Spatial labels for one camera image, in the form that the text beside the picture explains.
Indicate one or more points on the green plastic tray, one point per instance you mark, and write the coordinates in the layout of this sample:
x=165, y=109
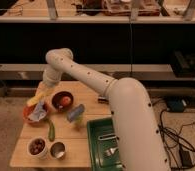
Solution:
x=99, y=161

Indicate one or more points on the black power adapter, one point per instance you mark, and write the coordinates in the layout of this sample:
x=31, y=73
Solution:
x=185, y=158

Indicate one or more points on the yellow banana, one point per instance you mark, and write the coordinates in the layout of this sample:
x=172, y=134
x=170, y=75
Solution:
x=39, y=96

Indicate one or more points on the red bowl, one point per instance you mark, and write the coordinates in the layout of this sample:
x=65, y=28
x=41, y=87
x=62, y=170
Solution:
x=28, y=110

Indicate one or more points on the white cup with nuts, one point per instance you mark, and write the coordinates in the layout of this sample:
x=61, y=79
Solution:
x=37, y=148

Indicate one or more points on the metal fork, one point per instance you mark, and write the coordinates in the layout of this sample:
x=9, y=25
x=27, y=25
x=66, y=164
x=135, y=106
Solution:
x=110, y=151

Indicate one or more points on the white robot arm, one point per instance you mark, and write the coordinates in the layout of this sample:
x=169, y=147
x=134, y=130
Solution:
x=139, y=141

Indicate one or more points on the green cucumber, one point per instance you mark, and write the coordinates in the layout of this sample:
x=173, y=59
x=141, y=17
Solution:
x=51, y=132

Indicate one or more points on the striped brown block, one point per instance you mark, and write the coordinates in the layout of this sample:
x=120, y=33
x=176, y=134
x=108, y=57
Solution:
x=102, y=99

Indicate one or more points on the small metal cup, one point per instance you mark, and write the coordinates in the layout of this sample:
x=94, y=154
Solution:
x=57, y=150

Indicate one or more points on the dark brown bowl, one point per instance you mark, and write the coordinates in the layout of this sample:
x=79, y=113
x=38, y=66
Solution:
x=57, y=98

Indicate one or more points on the white dish brush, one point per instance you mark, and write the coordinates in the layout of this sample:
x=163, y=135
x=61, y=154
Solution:
x=107, y=137

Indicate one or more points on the crumpled white blue cloth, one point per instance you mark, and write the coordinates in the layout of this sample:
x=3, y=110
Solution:
x=39, y=112

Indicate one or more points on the orange fruit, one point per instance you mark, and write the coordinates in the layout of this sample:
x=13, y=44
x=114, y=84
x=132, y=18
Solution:
x=65, y=101

